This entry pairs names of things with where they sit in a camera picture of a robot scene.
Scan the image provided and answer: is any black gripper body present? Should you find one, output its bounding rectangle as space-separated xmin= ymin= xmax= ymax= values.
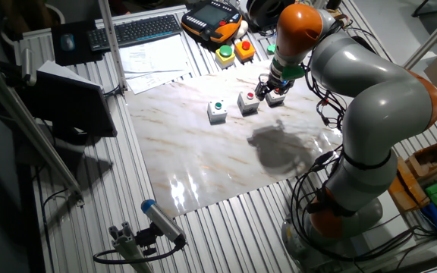
xmin=259 ymin=74 xmax=295 ymax=95

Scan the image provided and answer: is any grey box red mushroom button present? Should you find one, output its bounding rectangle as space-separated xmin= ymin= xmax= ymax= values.
xmin=265 ymin=89 xmax=287 ymax=108

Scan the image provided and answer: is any grey box green button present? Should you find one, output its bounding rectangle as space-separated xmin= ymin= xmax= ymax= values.
xmin=206 ymin=100 xmax=228 ymax=125

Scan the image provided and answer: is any orange box red mushroom button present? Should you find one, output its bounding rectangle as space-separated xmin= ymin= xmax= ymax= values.
xmin=234 ymin=39 xmax=256 ymax=63

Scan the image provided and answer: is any yellow box green mushroom button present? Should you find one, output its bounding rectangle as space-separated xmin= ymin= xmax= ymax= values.
xmin=215 ymin=44 xmax=237 ymax=69

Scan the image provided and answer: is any white egg shaped object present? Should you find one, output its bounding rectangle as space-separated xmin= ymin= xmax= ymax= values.
xmin=233 ymin=19 xmax=249 ymax=40

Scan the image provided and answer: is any black round spool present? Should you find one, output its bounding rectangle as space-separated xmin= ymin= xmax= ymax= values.
xmin=247 ymin=0 xmax=285 ymax=30

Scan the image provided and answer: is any black orange teach pendant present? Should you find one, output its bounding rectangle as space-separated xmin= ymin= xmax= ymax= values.
xmin=181 ymin=0 xmax=244 ymax=44

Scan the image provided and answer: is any white marble pattern mat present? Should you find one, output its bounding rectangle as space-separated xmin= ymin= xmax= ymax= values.
xmin=124 ymin=58 xmax=344 ymax=219

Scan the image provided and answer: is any stack of printed papers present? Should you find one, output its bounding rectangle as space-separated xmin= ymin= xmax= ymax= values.
xmin=118 ymin=33 xmax=193 ymax=95

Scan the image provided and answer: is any black computer keyboard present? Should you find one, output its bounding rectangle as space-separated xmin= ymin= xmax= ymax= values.
xmin=86 ymin=14 xmax=184 ymax=52

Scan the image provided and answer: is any flat orange cardboard box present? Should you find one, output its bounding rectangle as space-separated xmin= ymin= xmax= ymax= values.
xmin=388 ymin=157 xmax=430 ymax=212

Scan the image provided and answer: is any open brown cardboard box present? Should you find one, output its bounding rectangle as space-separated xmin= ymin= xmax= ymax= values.
xmin=406 ymin=140 xmax=437 ymax=179

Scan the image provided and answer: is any black mouse pad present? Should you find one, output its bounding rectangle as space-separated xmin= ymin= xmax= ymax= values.
xmin=50 ymin=19 xmax=104 ymax=67

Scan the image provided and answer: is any black computer monitor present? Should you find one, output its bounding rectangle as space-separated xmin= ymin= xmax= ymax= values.
xmin=20 ymin=70 xmax=118 ymax=138

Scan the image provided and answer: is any grey computer mouse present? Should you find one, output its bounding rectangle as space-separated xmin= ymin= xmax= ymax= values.
xmin=60 ymin=33 xmax=76 ymax=52

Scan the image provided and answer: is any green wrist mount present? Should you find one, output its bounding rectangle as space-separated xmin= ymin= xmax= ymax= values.
xmin=266 ymin=44 xmax=306 ymax=81

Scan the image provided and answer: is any aluminium frame post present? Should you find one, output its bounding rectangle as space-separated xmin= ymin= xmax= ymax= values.
xmin=97 ymin=0 xmax=128 ymax=92
xmin=403 ymin=2 xmax=437 ymax=70

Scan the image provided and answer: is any silver camera blue end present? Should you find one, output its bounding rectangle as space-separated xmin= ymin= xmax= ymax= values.
xmin=140 ymin=199 xmax=187 ymax=246

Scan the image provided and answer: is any black camera bracket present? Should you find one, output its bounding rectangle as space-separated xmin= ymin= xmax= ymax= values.
xmin=134 ymin=222 xmax=162 ymax=257

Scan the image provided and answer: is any short aluminium profile mount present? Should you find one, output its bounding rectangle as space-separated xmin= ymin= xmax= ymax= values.
xmin=108 ymin=221 xmax=155 ymax=273

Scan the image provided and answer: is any black camera cable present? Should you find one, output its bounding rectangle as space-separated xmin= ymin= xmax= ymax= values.
xmin=92 ymin=237 xmax=187 ymax=265

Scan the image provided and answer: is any silver cylindrical camera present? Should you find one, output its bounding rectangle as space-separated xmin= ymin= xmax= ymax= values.
xmin=20 ymin=47 xmax=37 ymax=86

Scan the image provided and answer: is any slanted aluminium frame beam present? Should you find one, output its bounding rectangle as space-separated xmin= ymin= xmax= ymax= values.
xmin=0 ymin=52 xmax=85 ymax=206

